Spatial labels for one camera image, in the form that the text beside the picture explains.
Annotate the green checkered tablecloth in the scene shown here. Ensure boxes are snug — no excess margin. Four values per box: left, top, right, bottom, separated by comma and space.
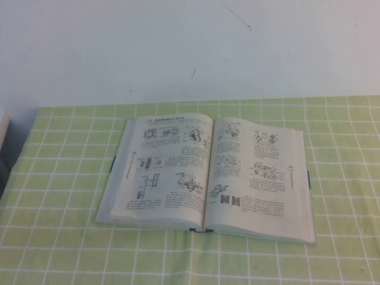
0, 94, 380, 285

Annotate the technical book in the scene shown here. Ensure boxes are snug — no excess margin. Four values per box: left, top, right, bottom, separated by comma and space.
93, 112, 318, 247

